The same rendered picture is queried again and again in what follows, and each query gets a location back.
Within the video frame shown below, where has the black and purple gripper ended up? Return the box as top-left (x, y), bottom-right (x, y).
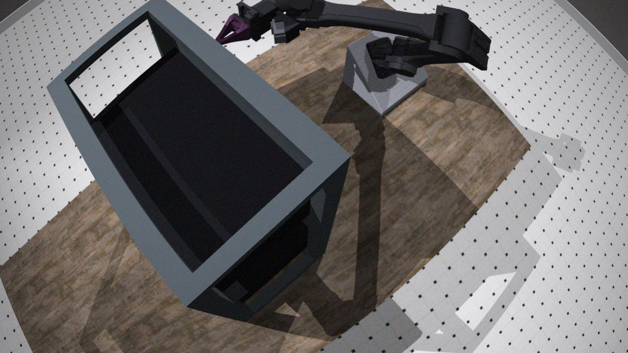
top-left (215, 0), bottom-right (272, 45)

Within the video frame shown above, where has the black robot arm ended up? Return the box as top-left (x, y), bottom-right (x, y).
top-left (254, 0), bottom-right (491, 79)

